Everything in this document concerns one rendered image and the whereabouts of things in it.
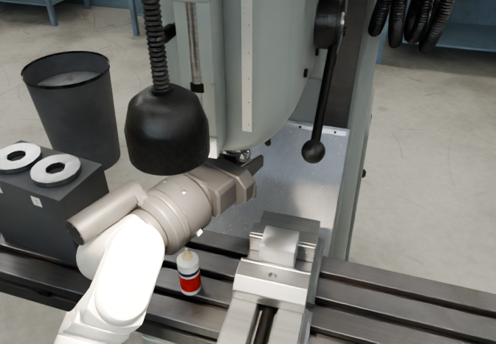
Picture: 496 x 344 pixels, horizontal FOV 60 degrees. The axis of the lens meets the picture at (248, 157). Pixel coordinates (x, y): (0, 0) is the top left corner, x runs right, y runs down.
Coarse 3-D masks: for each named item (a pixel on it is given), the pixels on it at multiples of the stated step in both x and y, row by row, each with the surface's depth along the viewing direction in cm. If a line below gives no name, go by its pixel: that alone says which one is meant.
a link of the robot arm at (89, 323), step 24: (120, 240) 47; (144, 240) 48; (120, 264) 46; (144, 264) 48; (96, 288) 44; (120, 288) 46; (144, 288) 47; (72, 312) 46; (96, 312) 44; (120, 312) 45; (144, 312) 47; (72, 336) 45; (96, 336) 45; (120, 336) 46
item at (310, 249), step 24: (264, 216) 90; (288, 216) 90; (312, 240) 78; (312, 264) 80; (312, 288) 81; (240, 312) 71; (264, 312) 72; (288, 312) 71; (312, 312) 77; (240, 336) 68; (264, 336) 69; (288, 336) 68
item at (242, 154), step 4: (224, 152) 64; (228, 152) 64; (232, 152) 64; (236, 152) 64; (240, 152) 64; (244, 152) 64; (248, 152) 64; (224, 156) 64; (228, 156) 64; (232, 156) 64; (236, 156) 64; (240, 156) 64; (244, 156) 64; (236, 160) 64
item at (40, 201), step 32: (0, 160) 83; (32, 160) 83; (64, 160) 83; (0, 192) 83; (32, 192) 78; (64, 192) 78; (96, 192) 85; (0, 224) 91; (32, 224) 85; (64, 224) 79; (64, 256) 87
